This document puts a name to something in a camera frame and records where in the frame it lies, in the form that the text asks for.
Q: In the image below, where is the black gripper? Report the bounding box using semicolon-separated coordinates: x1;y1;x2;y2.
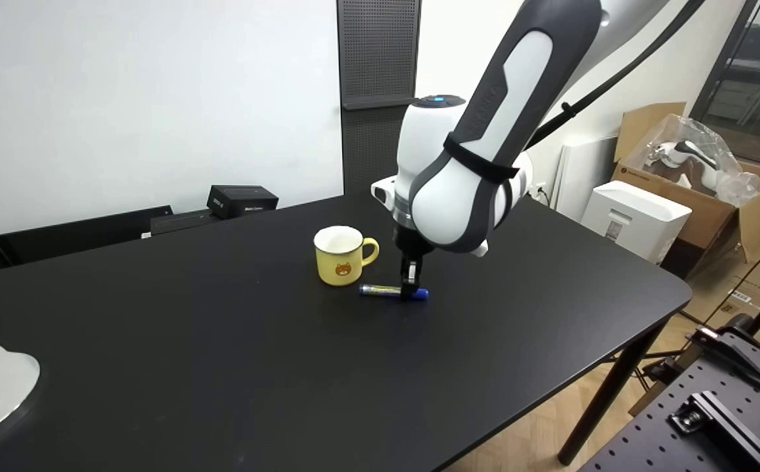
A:
393;227;440;291

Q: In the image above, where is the blue capped marker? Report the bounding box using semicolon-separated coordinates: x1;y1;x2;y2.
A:
356;277;436;306

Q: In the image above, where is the yellow mug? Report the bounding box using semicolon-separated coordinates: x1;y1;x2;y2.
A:
311;223;382;289

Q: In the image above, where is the small black box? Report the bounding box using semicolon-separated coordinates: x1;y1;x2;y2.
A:
204;184;280;219

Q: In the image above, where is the white square box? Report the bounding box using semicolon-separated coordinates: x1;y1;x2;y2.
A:
580;179;695;266

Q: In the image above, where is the black table leg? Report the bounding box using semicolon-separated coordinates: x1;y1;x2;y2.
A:
555;319;668;467

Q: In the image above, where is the black perforated breadboard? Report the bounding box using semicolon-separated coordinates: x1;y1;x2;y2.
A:
576;324;760;472

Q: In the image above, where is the clear plastic bag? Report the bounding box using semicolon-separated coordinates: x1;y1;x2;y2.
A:
639;112;760;209

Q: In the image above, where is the black metal clamp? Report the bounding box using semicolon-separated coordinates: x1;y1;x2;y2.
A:
667;388;760;472
693;323;760;394

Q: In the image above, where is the black low shelf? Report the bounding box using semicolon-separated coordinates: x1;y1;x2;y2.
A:
0;201;175;281

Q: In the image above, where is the black framed glass door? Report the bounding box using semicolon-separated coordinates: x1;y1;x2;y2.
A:
688;0;760;179

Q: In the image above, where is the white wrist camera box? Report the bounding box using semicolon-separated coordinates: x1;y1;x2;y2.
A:
366;171;403;215

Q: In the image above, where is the white flat wall panel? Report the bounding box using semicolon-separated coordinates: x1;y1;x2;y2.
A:
550;133;621;223

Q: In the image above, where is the dark grey wall panel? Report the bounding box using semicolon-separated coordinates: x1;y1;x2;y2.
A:
336;0;425;200

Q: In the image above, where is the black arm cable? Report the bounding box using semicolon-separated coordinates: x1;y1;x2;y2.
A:
518;0;710;151

